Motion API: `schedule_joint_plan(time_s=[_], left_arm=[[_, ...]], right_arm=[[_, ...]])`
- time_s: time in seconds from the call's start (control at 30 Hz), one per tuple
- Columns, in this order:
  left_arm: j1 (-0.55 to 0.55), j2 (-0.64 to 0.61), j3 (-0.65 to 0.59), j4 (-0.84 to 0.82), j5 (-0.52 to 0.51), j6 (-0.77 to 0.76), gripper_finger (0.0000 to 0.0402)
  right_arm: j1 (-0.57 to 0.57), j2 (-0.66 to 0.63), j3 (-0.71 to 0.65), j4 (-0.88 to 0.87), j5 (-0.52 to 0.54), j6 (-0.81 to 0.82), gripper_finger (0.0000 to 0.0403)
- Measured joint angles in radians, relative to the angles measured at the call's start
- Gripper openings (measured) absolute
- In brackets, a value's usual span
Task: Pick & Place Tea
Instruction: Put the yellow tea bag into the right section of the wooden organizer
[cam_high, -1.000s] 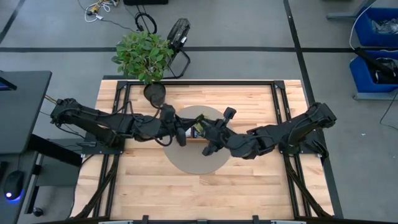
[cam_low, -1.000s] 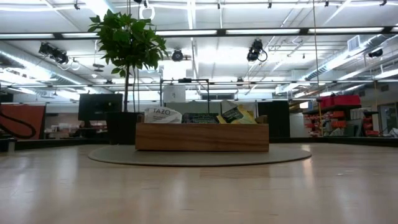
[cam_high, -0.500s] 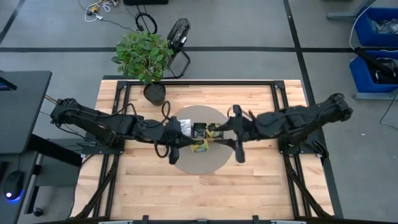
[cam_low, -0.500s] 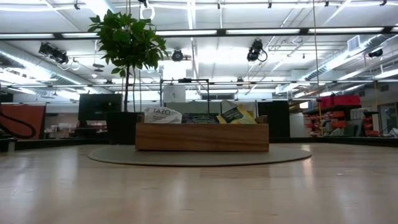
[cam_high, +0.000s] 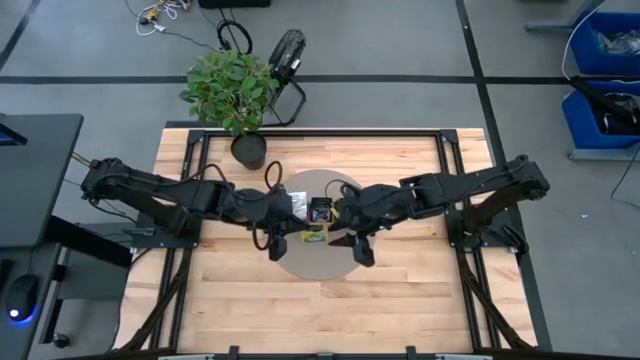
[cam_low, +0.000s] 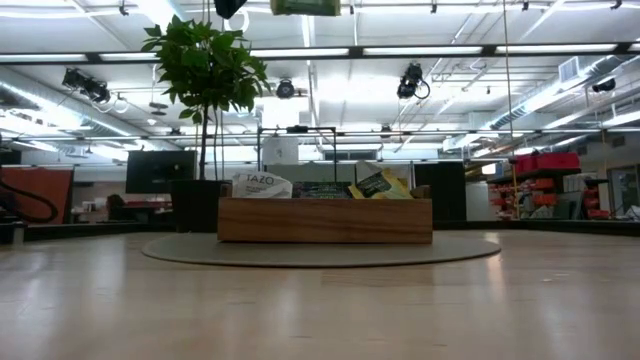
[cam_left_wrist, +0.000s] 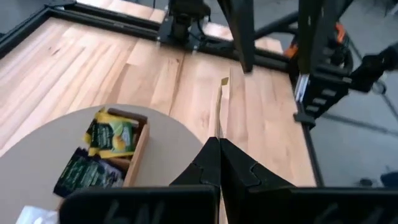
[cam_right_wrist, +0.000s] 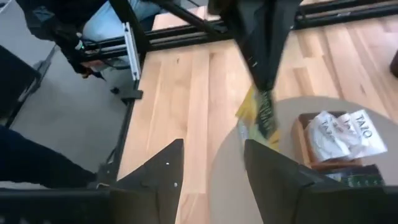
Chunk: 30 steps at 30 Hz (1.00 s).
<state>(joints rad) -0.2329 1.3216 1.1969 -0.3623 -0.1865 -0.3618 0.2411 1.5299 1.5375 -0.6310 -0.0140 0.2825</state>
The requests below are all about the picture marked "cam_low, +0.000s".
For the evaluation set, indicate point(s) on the person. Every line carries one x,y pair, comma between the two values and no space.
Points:
116,206

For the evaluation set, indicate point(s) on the orange partition panel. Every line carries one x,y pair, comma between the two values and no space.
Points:
45,187

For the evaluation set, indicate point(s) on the red storage bin shelf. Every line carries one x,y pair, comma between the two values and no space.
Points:
547,162

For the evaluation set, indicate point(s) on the overhead light bar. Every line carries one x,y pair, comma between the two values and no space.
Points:
357,51

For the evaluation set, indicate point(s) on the black partition panel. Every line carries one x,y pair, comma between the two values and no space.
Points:
445,192

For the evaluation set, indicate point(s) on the black background rig frame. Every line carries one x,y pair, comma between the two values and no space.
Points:
297,129

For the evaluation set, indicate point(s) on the black aluminium table frame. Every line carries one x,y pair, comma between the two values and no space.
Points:
100,231

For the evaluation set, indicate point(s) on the round grey mat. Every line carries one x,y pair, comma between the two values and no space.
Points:
320,255

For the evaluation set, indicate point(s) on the black ceiling spotlight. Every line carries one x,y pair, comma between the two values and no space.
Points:
604,85

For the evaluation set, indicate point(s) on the yellow tea packet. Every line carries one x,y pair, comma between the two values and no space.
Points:
400,190
305,7
372,186

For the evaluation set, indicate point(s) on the black wall screen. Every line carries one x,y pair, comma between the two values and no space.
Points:
160,172

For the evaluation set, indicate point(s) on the wooden organizer box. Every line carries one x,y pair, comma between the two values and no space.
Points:
325,220

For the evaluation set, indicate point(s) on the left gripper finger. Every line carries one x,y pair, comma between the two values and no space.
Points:
229,7

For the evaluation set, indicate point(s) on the round black ceiling lamp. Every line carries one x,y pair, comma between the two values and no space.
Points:
285,89

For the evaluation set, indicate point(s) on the black overhead camera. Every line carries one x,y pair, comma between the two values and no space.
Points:
87,86
410,82

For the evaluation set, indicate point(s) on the orange white tea packet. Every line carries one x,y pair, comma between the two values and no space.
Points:
261,186

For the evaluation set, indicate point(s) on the green potted plant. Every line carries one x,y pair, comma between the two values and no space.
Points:
210,65

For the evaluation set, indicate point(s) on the dark blue tea packet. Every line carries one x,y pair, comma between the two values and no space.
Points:
322,190

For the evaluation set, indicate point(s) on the black shelf red boxes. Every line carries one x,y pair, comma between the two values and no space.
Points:
595,202

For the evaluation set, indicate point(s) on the white ceiling vent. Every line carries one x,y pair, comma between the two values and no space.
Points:
569,70

